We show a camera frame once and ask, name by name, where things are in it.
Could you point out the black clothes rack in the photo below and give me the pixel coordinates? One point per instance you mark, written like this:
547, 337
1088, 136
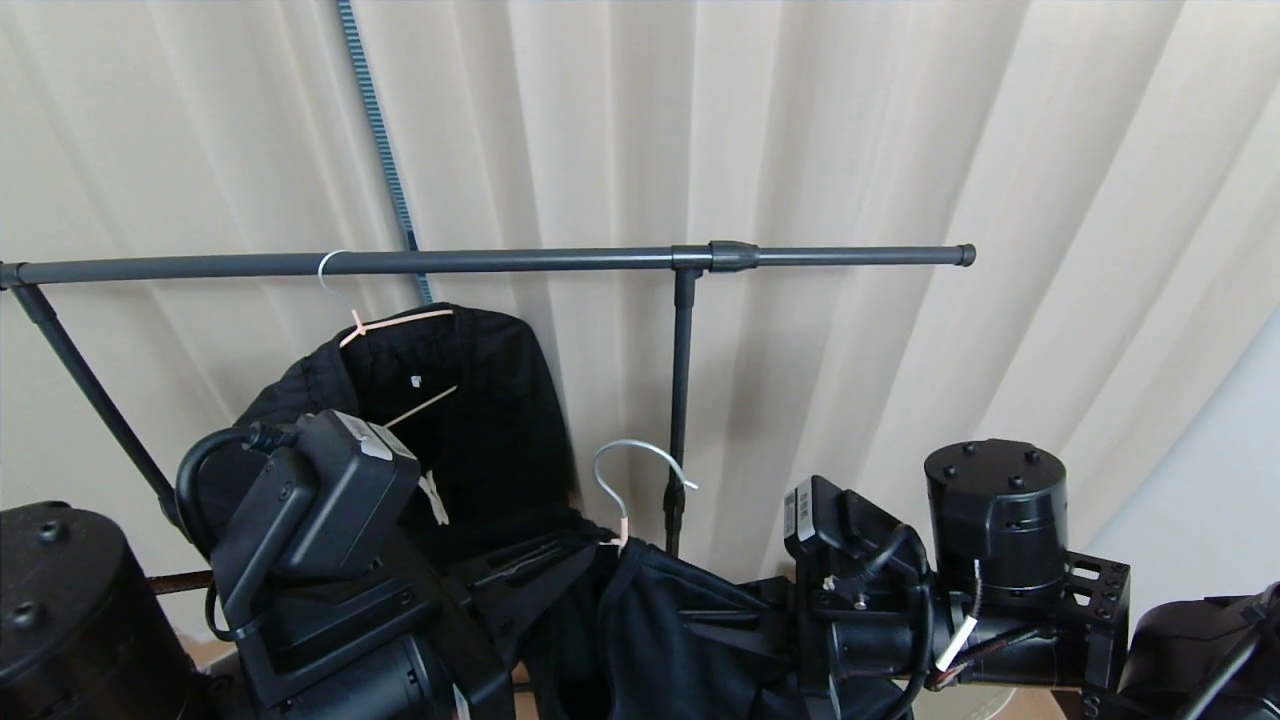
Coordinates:
500, 262

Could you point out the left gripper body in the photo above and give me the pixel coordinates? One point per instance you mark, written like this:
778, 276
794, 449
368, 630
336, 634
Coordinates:
380, 660

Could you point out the black garment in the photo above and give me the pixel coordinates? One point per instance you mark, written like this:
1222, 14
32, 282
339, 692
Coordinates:
650, 640

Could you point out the beige curtain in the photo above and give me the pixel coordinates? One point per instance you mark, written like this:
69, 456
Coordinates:
800, 120

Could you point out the black shorts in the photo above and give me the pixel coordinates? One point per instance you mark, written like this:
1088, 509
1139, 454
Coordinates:
500, 450

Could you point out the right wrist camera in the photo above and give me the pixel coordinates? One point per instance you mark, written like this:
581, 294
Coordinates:
820, 510

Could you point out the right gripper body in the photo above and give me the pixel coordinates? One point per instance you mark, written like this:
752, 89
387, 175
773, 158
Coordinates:
880, 650

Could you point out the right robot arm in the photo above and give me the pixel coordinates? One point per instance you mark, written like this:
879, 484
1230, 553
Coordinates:
990, 500

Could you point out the pink clothes hanger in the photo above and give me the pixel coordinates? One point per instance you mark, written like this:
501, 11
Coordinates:
400, 320
640, 446

